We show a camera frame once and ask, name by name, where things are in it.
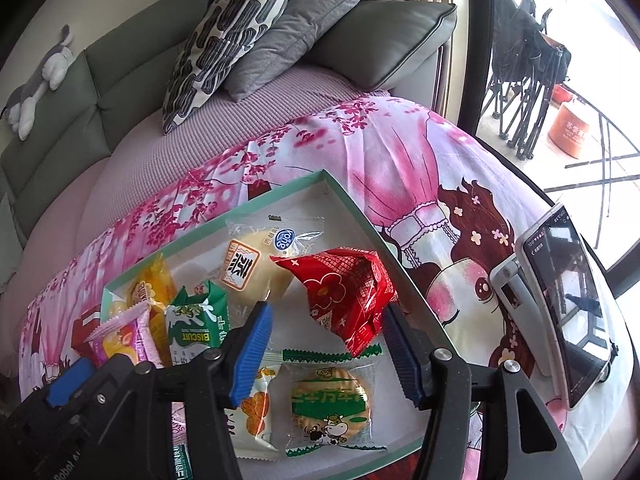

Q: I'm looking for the smartphone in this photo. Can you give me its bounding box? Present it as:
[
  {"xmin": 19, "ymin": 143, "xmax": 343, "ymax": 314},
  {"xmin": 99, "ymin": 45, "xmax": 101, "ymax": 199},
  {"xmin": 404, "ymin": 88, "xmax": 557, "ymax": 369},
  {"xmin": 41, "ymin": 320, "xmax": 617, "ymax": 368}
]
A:
[{"xmin": 520, "ymin": 203, "xmax": 619, "ymax": 410}]

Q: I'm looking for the grey white plush toy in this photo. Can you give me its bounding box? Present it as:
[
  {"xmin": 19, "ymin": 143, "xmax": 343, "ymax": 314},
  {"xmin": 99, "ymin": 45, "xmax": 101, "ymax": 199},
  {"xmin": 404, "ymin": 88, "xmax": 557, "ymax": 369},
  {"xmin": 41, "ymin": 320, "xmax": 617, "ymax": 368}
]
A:
[{"xmin": 0, "ymin": 25, "xmax": 76, "ymax": 141}]

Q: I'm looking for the black metal frame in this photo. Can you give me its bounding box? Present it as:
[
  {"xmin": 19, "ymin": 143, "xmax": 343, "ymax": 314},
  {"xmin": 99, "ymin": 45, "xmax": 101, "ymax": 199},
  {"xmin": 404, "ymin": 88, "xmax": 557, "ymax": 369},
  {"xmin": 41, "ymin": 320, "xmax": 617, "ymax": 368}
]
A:
[{"xmin": 542, "ymin": 95, "xmax": 640, "ymax": 221}]

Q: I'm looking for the black white patterned pillow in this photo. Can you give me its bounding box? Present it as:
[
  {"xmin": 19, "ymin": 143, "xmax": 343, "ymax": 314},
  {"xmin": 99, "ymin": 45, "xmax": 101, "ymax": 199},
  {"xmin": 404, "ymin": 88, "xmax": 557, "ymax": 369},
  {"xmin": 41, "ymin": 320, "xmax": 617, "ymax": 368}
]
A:
[{"xmin": 161, "ymin": 0, "xmax": 290, "ymax": 136}]

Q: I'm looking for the yellow snack packet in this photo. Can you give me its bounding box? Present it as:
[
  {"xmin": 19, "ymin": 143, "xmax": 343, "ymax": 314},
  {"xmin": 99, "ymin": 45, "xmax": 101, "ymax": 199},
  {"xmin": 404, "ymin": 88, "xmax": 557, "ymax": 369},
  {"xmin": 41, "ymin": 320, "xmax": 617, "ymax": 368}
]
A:
[{"xmin": 107, "ymin": 255, "xmax": 177, "ymax": 367}]

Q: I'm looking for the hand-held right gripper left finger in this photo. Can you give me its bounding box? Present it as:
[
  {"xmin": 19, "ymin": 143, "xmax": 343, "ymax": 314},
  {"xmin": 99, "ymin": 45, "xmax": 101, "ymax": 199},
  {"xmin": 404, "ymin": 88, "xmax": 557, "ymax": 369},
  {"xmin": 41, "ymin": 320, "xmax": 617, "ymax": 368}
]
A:
[{"xmin": 107, "ymin": 301, "xmax": 275, "ymax": 480}]

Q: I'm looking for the black folding chair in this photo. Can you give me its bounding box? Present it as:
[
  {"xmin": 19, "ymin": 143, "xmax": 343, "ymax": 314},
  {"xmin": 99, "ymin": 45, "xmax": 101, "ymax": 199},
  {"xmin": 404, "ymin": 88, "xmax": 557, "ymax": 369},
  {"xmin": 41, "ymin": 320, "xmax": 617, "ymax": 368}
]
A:
[{"xmin": 490, "ymin": 0, "xmax": 574, "ymax": 161}]

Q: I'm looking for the pink sofa cover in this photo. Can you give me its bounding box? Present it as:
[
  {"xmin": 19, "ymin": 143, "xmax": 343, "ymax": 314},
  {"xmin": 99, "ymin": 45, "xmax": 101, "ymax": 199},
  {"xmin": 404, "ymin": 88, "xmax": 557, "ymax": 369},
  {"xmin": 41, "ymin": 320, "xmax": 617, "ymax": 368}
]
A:
[{"xmin": 20, "ymin": 65, "xmax": 392, "ymax": 281}]

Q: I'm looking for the white packet with green print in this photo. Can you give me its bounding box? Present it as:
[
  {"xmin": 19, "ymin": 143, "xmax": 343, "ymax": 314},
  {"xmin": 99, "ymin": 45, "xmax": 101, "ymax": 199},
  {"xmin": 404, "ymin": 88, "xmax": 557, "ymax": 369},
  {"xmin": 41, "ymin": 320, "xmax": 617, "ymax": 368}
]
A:
[{"xmin": 170, "ymin": 442, "xmax": 194, "ymax": 480}]

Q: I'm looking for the pink snack packet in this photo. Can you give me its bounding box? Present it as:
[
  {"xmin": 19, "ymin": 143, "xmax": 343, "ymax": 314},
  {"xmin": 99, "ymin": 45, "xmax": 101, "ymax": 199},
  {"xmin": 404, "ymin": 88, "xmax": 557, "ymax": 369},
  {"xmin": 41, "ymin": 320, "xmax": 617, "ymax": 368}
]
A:
[{"xmin": 85, "ymin": 305, "xmax": 159, "ymax": 367}]

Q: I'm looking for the red foil snack packet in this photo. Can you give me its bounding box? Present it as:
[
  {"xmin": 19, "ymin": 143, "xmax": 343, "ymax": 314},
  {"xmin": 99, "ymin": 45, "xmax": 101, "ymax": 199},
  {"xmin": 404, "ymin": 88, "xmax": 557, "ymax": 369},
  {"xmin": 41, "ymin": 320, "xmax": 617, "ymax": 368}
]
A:
[{"xmin": 270, "ymin": 247, "xmax": 400, "ymax": 359}]

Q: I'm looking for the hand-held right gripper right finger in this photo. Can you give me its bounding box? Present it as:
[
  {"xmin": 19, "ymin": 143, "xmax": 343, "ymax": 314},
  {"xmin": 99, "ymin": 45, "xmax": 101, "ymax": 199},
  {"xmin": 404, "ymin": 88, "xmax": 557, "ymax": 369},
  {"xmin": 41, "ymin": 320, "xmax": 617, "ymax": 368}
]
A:
[{"xmin": 382, "ymin": 302, "xmax": 586, "ymax": 480}]

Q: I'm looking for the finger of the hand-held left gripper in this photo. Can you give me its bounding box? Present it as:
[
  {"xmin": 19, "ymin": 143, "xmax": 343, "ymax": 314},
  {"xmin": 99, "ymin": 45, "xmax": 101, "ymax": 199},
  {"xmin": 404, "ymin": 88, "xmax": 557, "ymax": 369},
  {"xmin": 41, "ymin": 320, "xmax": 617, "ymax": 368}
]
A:
[{"xmin": 42, "ymin": 357, "xmax": 98, "ymax": 408}]

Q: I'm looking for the white box with teal rim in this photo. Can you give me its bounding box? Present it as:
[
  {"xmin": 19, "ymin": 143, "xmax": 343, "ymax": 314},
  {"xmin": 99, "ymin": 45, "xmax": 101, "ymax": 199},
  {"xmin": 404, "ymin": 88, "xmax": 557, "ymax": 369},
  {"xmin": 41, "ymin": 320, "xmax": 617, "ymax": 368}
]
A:
[{"xmin": 100, "ymin": 169, "xmax": 444, "ymax": 480}]

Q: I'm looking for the white packet with orange print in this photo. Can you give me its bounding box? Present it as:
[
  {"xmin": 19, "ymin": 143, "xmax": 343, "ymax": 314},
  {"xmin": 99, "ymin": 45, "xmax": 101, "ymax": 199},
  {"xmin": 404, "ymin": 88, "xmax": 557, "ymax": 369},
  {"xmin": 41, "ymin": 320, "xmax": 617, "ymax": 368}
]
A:
[{"xmin": 222, "ymin": 350, "xmax": 284, "ymax": 461}]

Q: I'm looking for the grey pillow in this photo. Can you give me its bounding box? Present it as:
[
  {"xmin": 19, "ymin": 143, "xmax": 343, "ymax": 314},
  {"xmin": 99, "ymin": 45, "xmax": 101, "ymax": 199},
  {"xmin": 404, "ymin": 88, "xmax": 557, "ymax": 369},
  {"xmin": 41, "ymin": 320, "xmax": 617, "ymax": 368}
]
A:
[{"xmin": 225, "ymin": 0, "xmax": 376, "ymax": 104}]

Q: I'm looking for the red pot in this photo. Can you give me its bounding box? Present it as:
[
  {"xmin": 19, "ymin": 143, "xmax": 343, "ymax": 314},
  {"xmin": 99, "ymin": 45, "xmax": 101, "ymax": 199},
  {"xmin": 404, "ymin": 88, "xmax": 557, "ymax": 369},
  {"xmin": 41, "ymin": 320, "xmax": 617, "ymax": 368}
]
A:
[{"xmin": 547, "ymin": 102, "xmax": 601, "ymax": 160}]

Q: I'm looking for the pink printed blanket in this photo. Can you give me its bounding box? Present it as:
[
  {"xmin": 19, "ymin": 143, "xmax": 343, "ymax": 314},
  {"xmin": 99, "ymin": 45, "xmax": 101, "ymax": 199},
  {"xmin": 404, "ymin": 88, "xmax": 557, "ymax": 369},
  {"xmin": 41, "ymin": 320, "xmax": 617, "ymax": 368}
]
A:
[{"xmin": 17, "ymin": 95, "xmax": 626, "ymax": 480}]

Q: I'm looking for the clear round biscuit packet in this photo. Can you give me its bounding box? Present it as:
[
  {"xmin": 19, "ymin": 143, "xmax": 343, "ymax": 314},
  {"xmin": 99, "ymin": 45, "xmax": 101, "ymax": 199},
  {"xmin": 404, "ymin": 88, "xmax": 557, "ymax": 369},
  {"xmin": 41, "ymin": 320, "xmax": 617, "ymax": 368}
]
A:
[{"xmin": 277, "ymin": 347, "xmax": 389, "ymax": 459}]

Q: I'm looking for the grey sofa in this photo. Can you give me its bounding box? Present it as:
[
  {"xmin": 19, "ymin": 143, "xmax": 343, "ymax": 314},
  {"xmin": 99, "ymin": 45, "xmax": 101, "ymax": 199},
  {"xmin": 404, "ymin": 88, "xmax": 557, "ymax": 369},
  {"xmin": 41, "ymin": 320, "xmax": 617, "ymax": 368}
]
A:
[{"xmin": 0, "ymin": 0, "xmax": 459, "ymax": 261}]

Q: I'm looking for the green white biscuit packet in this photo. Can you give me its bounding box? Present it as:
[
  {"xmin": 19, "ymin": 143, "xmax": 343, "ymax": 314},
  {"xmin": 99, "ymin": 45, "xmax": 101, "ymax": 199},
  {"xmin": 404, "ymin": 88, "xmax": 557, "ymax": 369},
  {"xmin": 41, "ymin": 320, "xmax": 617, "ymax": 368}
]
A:
[{"xmin": 165, "ymin": 280, "xmax": 231, "ymax": 367}]

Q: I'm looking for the clear bread packet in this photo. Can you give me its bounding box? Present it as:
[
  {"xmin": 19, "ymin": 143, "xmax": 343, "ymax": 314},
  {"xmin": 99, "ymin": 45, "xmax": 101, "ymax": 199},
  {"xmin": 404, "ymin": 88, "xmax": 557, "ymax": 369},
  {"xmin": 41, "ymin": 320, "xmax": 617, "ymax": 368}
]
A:
[{"xmin": 224, "ymin": 215, "xmax": 326, "ymax": 307}]

